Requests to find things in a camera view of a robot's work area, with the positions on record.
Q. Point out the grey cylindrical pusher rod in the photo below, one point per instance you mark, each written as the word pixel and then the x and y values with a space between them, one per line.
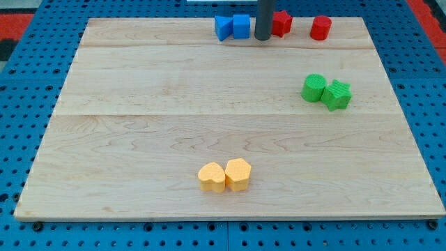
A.
pixel 263 25

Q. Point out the blue cube block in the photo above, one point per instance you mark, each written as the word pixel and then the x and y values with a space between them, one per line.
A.
pixel 241 26

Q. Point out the blue triangle block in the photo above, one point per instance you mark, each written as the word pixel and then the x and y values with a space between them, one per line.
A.
pixel 223 27

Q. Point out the red star block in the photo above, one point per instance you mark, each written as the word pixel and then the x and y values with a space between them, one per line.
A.
pixel 281 23

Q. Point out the red cylinder block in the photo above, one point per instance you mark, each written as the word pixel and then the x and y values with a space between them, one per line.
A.
pixel 320 27

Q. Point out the green cylinder block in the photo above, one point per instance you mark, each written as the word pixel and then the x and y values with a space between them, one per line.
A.
pixel 313 87

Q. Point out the green star block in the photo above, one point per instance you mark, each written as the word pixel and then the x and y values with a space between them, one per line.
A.
pixel 337 95

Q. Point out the wooden board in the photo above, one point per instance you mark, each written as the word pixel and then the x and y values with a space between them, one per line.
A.
pixel 148 102

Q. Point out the yellow hexagon block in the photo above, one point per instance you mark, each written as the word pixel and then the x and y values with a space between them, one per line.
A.
pixel 237 173

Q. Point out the yellow heart block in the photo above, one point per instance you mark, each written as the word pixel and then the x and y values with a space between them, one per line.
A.
pixel 212 178

